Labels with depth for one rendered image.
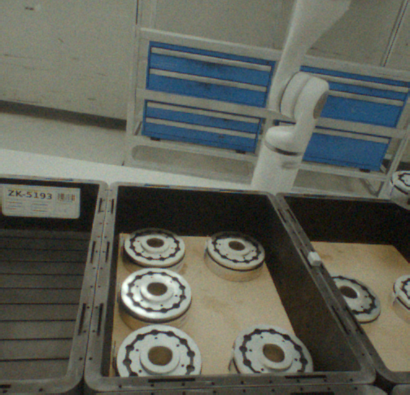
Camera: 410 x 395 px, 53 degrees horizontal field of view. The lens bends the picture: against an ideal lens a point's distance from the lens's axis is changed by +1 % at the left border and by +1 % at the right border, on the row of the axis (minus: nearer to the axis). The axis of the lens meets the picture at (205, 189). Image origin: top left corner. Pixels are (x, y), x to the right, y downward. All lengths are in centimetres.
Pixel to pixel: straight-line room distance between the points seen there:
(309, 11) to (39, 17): 286
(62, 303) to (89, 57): 290
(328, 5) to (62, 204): 57
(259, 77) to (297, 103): 162
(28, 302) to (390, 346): 53
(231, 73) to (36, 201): 183
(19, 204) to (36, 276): 14
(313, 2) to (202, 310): 55
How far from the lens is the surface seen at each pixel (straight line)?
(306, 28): 81
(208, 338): 60
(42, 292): 66
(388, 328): 73
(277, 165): 89
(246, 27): 325
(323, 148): 265
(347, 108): 260
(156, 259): 66
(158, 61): 244
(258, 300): 67
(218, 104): 243
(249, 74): 244
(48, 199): 74
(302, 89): 84
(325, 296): 57
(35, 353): 58
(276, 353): 58
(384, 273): 85
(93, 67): 343
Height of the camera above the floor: 127
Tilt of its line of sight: 28 degrees down
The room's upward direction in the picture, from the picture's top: 10 degrees clockwise
